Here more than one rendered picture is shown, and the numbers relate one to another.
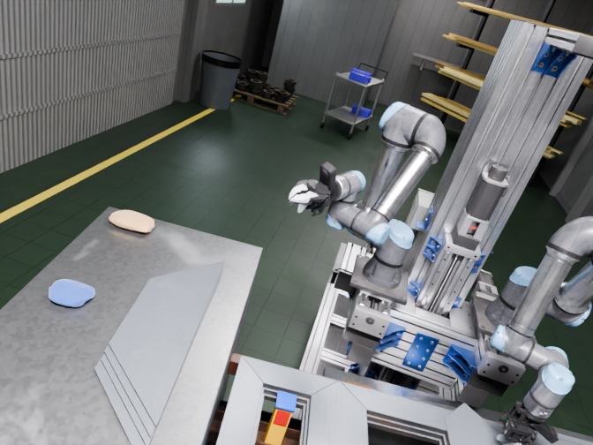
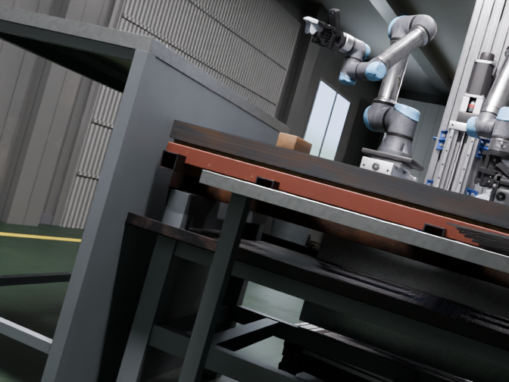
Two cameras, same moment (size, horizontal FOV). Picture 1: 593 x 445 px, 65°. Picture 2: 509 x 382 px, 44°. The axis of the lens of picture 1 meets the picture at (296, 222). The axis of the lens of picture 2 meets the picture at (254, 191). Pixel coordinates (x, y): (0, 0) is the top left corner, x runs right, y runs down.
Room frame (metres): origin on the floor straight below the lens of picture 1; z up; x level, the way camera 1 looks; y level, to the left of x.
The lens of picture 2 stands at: (-1.20, -0.93, 0.74)
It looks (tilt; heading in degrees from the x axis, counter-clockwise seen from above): 0 degrees down; 22
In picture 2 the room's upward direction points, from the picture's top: 16 degrees clockwise
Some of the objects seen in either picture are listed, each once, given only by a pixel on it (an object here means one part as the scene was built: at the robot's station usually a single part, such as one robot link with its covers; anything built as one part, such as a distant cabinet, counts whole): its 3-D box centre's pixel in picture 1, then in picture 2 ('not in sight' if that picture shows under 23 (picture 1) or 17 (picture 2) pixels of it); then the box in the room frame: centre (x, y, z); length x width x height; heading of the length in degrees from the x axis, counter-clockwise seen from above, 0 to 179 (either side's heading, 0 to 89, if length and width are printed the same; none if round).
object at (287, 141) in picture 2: not in sight; (294, 146); (0.57, -0.28, 0.89); 0.12 x 0.06 x 0.05; 175
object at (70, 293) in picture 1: (71, 293); not in sight; (0.97, 0.55, 1.07); 0.12 x 0.10 x 0.03; 92
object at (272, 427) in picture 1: (278, 424); not in sight; (0.98, -0.12, 0.78); 0.05 x 0.05 x 0.19; 2
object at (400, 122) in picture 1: (384, 177); (394, 73); (1.64, -0.27, 1.41); 0.15 x 0.12 x 0.55; 58
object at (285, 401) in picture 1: (285, 403); not in sight; (0.98, -0.12, 0.88); 0.06 x 0.06 x 0.02; 2
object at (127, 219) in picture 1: (132, 221); not in sight; (1.40, 0.57, 1.07); 0.16 x 0.10 x 0.04; 83
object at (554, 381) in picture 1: (552, 385); (507, 125); (1.04, -0.82, 1.18); 0.09 x 0.08 x 0.11; 157
